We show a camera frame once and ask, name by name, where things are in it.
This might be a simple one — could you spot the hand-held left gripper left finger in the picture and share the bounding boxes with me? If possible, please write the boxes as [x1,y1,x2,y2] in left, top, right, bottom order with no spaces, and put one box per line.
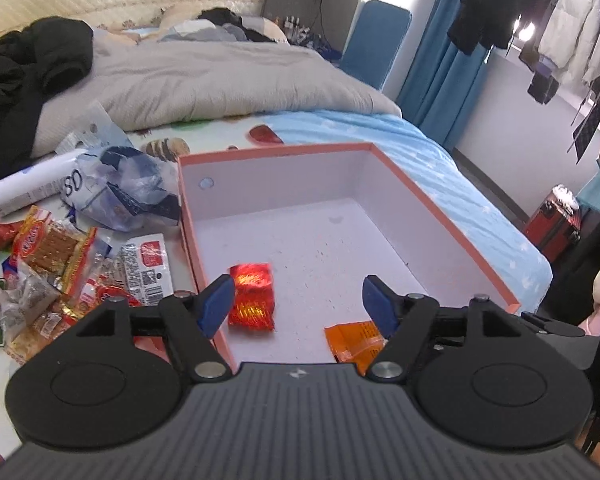
[75,274,236,381]

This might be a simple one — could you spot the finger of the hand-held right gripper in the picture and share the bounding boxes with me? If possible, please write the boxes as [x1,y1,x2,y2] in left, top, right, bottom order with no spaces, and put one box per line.
[521,311,600,339]

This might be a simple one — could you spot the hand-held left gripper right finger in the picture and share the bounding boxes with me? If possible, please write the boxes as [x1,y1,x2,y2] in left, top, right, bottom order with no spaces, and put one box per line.
[362,275,526,381]

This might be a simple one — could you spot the red foil snack packet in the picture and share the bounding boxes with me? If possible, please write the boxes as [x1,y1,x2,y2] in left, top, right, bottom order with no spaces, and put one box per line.
[228,262,277,332]

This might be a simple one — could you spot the orange snack packet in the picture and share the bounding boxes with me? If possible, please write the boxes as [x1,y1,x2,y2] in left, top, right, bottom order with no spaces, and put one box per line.
[324,321,388,377]

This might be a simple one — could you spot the white packet with red label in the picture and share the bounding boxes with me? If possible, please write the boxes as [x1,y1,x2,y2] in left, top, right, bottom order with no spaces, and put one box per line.
[119,233,174,307]

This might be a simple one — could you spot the clear cracker packet red label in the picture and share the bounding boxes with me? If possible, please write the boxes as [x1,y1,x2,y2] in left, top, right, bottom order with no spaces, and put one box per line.
[11,206,99,302]

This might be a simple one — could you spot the red suitcase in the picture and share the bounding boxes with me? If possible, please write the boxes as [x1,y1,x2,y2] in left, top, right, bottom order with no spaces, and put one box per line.
[523,184,585,263]

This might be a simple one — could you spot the light blue bed sheet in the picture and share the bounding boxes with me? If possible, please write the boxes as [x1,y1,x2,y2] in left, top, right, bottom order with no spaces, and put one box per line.
[257,107,554,313]

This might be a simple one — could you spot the crumpled blue clear plastic bag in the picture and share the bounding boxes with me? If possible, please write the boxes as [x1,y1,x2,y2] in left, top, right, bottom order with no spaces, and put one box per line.
[55,101,182,232]

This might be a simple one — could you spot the food print bed sheet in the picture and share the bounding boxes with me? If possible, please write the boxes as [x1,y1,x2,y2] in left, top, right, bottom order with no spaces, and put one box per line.
[0,114,283,461]

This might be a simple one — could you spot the pile of assorted snack packets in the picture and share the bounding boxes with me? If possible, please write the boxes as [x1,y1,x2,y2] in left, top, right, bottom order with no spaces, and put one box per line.
[0,240,146,367]

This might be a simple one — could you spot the white plastic tube package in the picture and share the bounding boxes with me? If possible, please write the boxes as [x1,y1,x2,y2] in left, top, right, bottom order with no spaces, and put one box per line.
[0,149,90,217]

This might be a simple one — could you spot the grey duvet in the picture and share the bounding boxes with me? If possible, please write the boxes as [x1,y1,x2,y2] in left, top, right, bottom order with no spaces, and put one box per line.
[30,27,402,158]

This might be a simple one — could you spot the blue curtain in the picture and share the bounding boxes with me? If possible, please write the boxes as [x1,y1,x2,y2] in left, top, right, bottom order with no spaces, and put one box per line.
[396,0,492,151]

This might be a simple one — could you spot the hanging dark garment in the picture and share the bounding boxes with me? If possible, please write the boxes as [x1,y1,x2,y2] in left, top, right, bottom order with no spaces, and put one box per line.
[527,69,562,107]

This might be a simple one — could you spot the blue chair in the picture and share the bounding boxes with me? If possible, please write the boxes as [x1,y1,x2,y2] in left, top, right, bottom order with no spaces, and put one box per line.
[339,0,413,92]

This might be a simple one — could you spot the patterned pillow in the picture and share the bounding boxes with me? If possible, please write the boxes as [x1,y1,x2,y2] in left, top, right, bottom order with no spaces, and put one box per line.
[157,4,292,47]

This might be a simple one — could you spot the small bottles on nightstand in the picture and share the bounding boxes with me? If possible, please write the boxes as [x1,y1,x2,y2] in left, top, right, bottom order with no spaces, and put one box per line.
[278,15,313,47]

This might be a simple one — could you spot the dark cloth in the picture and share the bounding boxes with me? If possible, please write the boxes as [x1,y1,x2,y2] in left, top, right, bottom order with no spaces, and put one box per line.
[197,7,244,29]

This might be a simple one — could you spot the hanging white puffer jacket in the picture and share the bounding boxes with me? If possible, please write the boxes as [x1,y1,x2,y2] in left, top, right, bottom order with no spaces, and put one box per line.
[536,0,600,87]

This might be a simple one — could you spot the black jacket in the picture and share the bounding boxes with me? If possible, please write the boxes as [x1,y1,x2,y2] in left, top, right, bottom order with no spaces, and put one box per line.
[0,16,95,197]

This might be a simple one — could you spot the hanging black coat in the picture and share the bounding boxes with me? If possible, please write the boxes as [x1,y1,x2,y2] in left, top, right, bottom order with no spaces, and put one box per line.
[446,0,562,55]

